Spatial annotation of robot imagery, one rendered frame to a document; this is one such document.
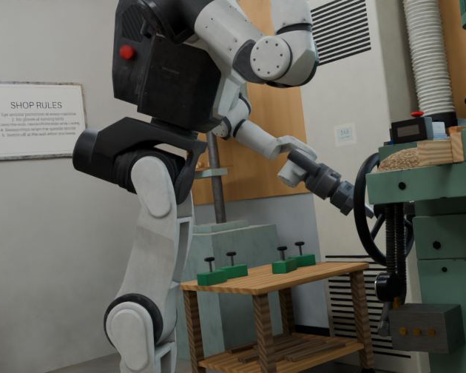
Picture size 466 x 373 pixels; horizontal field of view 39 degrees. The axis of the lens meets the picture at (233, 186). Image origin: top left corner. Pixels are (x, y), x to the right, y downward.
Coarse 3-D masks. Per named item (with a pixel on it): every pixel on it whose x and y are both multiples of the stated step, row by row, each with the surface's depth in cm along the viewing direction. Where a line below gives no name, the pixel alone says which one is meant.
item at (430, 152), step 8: (424, 144) 107; (432, 144) 107; (440, 144) 110; (448, 144) 112; (424, 152) 107; (432, 152) 107; (440, 152) 109; (448, 152) 112; (424, 160) 107; (432, 160) 107; (440, 160) 109; (448, 160) 111
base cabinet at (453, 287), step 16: (432, 272) 134; (448, 272) 132; (464, 272) 129; (432, 288) 134; (448, 288) 132; (464, 288) 130; (464, 304) 130; (464, 320) 130; (464, 352) 131; (432, 368) 135; (448, 368) 133; (464, 368) 131
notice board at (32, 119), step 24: (0, 96) 376; (24, 96) 385; (48, 96) 394; (72, 96) 404; (0, 120) 374; (24, 120) 384; (48, 120) 393; (72, 120) 403; (0, 144) 373; (24, 144) 382; (48, 144) 392; (72, 144) 402
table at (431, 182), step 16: (368, 176) 124; (384, 176) 122; (400, 176) 119; (416, 176) 117; (432, 176) 115; (448, 176) 113; (464, 176) 111; (368, 192) 124; (384, 192) 122; (400, 192) 120; (416, 192) 117; (432, 192) 115; (448, 192) 113; (464, 192) 112
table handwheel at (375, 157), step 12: (372, 156) 160; (360, 168) 158; (372, 168) 159; (360, 180) 155; (360, 192) 154; (360, 204) 153; (384, 204) 162; (408, 204) 159; (360, 216) 153; (384, 216) 162; (408, 216) 173; (360, 228) 154; (408, 228) 172; (360, 240) 155; (372, 240) 155; (408, 240) 170; (372, 252) 156; (408, 252) 168; (384, 264) 160
